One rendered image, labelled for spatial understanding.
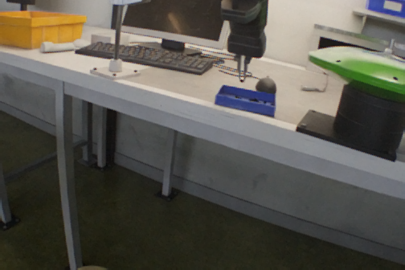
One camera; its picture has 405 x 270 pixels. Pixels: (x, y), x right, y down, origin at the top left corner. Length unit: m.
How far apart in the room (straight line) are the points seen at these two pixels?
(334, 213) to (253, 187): 0.48
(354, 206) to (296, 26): 0.98
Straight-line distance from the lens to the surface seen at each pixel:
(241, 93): 0.76
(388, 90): 0.50
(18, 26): 1.22
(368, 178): 0.70
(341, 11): 1.54
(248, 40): 0.62
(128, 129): 2.08
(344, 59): 0.54
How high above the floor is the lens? 1.12
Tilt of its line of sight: 20 degrees down
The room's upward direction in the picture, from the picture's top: 8 degrees clockwise
